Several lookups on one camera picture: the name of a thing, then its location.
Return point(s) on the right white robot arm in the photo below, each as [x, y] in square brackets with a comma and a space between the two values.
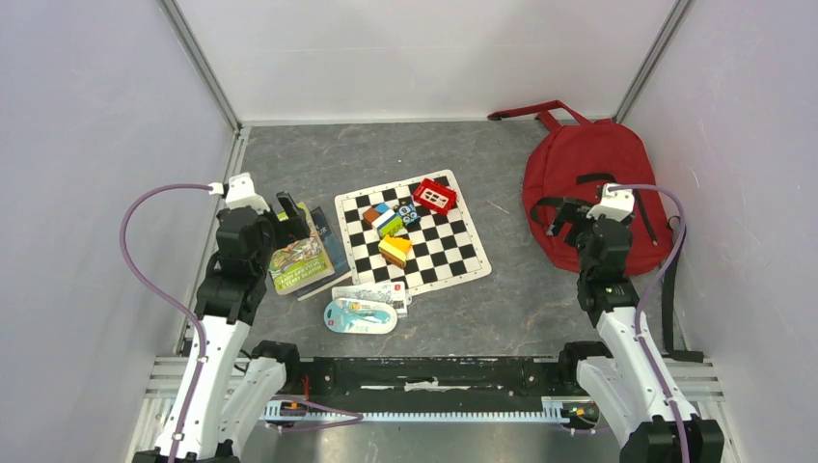
[624, 373]

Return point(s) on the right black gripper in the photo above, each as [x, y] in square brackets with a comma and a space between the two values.
[568, 211]

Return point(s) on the black white chess mat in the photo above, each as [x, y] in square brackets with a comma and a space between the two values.
[446, 250]

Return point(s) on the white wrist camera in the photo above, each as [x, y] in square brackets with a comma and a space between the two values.
[239, 191]
[614, 204]

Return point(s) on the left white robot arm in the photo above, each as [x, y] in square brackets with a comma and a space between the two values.
[208, 423]

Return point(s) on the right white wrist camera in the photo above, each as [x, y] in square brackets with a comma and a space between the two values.
[614, 204]

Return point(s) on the dark blue book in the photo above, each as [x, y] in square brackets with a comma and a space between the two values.
[336, 253]

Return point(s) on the red window toy block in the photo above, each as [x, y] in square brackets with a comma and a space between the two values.
[435, 196]

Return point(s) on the blue packaged correction tape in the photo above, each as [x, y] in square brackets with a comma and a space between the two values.
[359, 317]

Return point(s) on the packaged ruler set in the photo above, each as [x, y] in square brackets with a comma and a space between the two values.
[392, 293]

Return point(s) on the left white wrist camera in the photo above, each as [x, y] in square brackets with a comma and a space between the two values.
[239, 191]

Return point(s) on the yellow orange block stack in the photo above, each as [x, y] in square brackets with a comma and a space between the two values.
[395, 250]

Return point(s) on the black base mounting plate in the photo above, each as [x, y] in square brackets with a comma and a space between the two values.
[433, 384]

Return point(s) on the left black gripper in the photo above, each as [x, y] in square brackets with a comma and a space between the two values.
[291, 231]

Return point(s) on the brown blue green block stack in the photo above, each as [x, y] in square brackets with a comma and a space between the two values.
[382, 219]

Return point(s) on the red student backpack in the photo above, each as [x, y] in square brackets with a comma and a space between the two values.
[579, 156]

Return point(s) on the green treehouse book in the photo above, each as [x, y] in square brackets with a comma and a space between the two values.
[302, 262]

